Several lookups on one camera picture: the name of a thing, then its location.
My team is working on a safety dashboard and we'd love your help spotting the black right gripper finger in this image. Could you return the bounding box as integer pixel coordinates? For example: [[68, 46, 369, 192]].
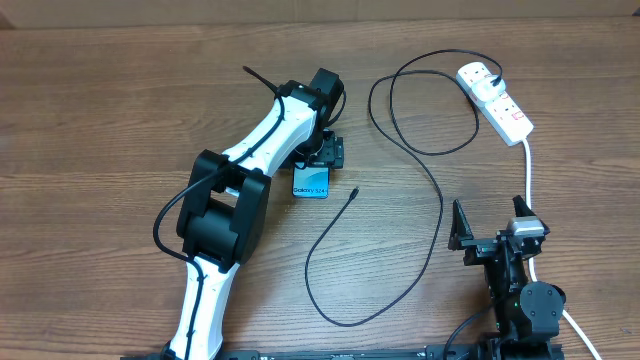
[[448, 199, 474, 251], [513, 195, 535, 217]]

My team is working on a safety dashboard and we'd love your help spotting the blue Samsung smartphone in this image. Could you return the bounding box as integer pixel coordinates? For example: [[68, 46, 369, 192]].
[[292, 167, 330, 199]]

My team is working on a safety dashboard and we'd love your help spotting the black USB charging cable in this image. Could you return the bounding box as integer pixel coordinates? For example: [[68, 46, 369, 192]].
[[304, 48, 505, 329]]

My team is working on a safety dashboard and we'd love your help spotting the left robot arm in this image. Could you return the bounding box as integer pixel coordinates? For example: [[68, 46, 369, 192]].
[[158, 68, 346, 359]]

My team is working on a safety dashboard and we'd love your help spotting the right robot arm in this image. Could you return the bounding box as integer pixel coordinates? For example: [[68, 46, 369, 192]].
[[442, 196, 566, 359]]

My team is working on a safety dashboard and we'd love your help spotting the white USB charger plug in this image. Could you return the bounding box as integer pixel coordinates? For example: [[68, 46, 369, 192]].
[[471, 75, 506, 103]]

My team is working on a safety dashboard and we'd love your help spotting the white power strip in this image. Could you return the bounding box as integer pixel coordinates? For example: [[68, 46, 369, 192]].
[[456, 62, 534, 146]]

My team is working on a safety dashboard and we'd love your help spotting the white power strip cord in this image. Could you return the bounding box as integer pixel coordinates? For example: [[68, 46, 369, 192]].
[[521, 139, 604, 360]]

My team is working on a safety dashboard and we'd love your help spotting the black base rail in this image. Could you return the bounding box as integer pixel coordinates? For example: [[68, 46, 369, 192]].
[[119, 344, 566, 360]]

